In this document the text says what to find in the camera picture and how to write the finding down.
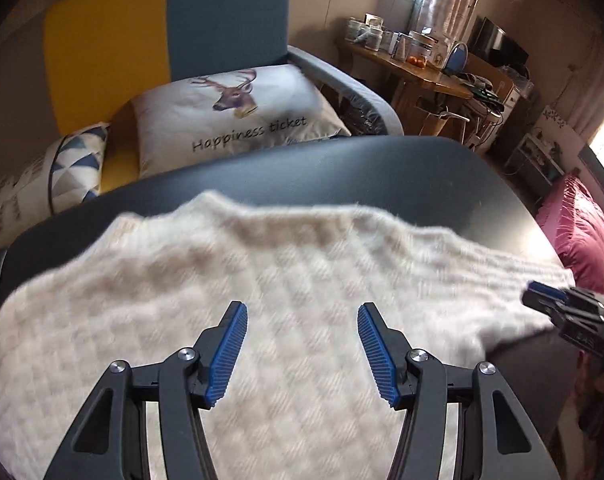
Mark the pink patterned curtain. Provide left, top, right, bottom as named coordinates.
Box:
left=412, top=0, right=482, bottom=46

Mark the deer print pillow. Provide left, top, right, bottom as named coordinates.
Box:
left=129, top=65, right=353, bottom=178

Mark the triangle print pillow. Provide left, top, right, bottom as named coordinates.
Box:
left=0, top=121, right=110, bottom=256

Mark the blue chair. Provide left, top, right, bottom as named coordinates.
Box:
left=444, top=42, right=470, bottom=73

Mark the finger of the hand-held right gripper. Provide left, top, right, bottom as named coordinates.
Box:
left=522, top=280, right=570, bottom=317

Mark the cream knitted sweater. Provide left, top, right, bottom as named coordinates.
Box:
left=0, top=191, right=577, bottom=480

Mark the yellow blue grey sofa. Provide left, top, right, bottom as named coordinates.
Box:
left=0, top=0, right=405, bottom=256

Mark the red ruffled quilt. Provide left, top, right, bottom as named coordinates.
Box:
left=534, top=175, right=604, bottom=311

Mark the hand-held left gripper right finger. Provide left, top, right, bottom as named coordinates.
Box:
left=357, top=302, right=552, bottom=480

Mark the white frame stool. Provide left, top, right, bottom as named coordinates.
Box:
left=459, top=72, right=505, bottom=151

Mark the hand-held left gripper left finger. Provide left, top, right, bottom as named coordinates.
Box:
left=42, top=301, right=249, bottom=480

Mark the low bedside shelf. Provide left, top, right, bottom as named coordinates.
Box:
left=506, top=130, right=565, bottom=186

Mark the black television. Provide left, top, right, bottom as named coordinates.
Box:
left=469, top=17, right=530, bottom=73

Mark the wooden side table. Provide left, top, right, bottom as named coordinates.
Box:
left=337, top=40, right=475, bottom=136

